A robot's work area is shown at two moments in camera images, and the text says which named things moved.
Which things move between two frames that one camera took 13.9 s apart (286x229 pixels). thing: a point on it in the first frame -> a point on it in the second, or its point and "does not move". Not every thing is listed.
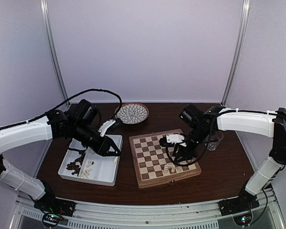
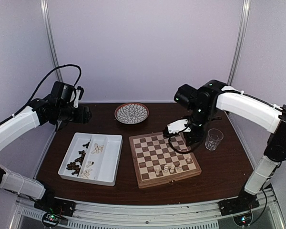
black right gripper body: x=199 y=135 -> x=200 y=116
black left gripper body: x=81 y=133 -> x=64 y=114
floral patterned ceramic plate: x=132 y=113 does not move
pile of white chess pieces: x=86 y=173 does not move
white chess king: x=166 y=171 does not move
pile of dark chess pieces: x=74 y=165 does not move
